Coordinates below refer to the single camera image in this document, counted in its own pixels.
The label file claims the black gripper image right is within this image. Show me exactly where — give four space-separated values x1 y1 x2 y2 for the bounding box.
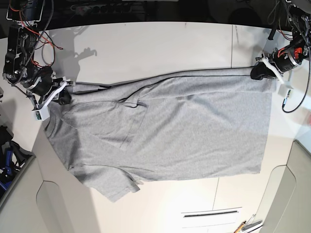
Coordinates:
250 45 308 84

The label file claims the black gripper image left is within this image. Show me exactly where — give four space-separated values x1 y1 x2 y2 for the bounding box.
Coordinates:
24 67 75 107

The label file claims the grey T-shirt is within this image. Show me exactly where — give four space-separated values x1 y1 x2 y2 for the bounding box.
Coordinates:
44 68 276 201

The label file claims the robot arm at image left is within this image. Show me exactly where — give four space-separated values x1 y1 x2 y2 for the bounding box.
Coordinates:
2 0 74 110

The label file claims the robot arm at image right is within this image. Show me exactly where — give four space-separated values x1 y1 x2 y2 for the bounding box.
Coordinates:
250 0 311 81

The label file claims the blue and black clutter left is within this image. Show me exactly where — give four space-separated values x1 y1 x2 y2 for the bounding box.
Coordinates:
0 125 33 196

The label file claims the black power strip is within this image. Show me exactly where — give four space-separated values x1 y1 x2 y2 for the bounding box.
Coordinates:
70 3 132 16

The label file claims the yellow pencil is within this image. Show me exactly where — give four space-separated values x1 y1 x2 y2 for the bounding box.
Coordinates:
234 221 246 233

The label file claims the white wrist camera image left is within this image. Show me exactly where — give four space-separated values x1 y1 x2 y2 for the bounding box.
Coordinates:
32 106 50 121

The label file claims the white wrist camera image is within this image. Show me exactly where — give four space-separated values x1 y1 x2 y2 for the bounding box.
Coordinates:
32 106 50 121
278 84 293 99

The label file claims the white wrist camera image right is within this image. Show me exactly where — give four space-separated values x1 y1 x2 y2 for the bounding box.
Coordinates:
278 84 293 99

